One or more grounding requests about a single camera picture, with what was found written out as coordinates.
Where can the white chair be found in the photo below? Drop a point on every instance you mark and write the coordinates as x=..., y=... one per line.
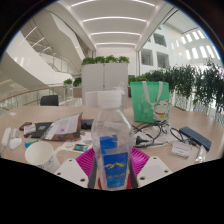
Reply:
x=90, y=99

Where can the clear blue-labelled water bottle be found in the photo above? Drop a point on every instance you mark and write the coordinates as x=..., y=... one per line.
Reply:
x=111, y=133

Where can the small white card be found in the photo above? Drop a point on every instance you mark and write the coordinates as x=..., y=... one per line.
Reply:
x=181, y=149

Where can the clear plastic packet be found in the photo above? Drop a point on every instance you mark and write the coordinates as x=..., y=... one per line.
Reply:
x=201, y=154

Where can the dark blue flat case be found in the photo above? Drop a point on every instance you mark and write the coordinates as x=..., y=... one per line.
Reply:
x=196, y=137

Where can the black notebook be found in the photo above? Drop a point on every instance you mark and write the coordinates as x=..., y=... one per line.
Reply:
x=41, y=130

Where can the green hedge row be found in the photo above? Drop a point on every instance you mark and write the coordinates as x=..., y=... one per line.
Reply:
x=186, y=81

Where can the white cabinet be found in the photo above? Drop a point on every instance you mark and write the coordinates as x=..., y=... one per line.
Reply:
x=100, y=78

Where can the black office chair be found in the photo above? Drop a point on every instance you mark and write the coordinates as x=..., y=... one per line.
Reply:
x=49, y=100

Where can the white paper sheet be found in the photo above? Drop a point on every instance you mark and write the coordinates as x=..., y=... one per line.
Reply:
x=12, y=113

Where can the small white charger block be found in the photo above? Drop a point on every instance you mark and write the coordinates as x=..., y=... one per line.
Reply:
x=15, y=133

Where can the white ceramic mug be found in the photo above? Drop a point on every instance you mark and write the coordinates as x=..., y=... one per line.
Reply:
x=38, y=155

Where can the green plants atop cabinet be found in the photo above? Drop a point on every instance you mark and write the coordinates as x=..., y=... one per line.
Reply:
x=100, y=60

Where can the potted green plants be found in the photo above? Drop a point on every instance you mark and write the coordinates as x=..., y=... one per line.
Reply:
x=76, y=82

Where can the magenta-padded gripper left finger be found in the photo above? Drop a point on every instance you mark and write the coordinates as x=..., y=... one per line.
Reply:
x=72, y=171

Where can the white power strip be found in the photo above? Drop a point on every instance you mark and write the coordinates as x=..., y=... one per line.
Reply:
x=5, y=137

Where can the clear plastic jug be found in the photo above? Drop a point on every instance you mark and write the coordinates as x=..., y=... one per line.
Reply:
x=123, y=100

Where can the black power adapter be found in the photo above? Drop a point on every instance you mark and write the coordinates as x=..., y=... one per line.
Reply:
x=87, y=124

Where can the red and black phone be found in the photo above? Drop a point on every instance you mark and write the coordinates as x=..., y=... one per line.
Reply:
x=25, y=125

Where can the glossy printed magazine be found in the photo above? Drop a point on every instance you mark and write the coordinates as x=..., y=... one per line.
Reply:
x=63, y=127

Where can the white computer mouse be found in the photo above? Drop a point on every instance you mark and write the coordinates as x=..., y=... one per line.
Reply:
x=15, y=143

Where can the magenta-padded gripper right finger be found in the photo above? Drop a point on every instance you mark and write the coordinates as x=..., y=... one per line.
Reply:
x=151, y=170

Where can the green tote bag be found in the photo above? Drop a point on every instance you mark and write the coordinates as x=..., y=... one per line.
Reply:
x=145, y=103

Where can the colourful sticker sheet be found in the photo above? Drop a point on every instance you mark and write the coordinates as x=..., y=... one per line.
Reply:
x=80, y=146

